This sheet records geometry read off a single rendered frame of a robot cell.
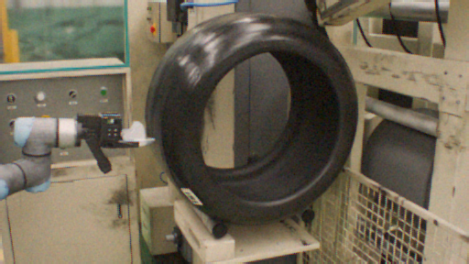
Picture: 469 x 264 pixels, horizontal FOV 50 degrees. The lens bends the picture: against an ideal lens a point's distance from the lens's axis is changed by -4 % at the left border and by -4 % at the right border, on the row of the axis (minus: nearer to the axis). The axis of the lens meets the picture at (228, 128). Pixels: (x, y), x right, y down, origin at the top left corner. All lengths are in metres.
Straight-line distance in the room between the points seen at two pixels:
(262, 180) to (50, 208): 0.87
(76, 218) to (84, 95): 0.49
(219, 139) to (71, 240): 0.78
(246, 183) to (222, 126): 0.22
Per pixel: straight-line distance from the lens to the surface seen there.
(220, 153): 1.79
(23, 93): 2.05
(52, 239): 2.18
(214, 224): 1.46
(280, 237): 1.64
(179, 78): 1.29
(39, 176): 1.37
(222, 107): 1.75
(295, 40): 1.36
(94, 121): 1.35
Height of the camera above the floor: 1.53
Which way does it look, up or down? 14 degrees down
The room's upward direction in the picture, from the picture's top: straight up
